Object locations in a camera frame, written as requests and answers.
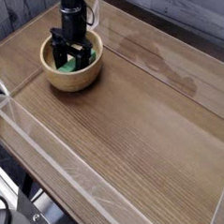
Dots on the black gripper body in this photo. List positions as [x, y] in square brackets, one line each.
[72, 36]

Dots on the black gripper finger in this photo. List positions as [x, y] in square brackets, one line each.
[59, 54]
[82, 58]

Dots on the green rectangular block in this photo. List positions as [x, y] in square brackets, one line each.
[69, 66]

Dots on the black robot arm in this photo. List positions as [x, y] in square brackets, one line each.
[74, 11]

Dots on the brown wooden bowl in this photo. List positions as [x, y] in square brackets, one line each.
[72, 81]

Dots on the grey round base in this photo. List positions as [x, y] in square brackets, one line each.
[12, 218]

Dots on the clear acrylic barrier wall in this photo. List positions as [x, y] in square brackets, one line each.
[142, 144]

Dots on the grey metal bracket with screw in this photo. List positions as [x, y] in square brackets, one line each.
[29, 214]

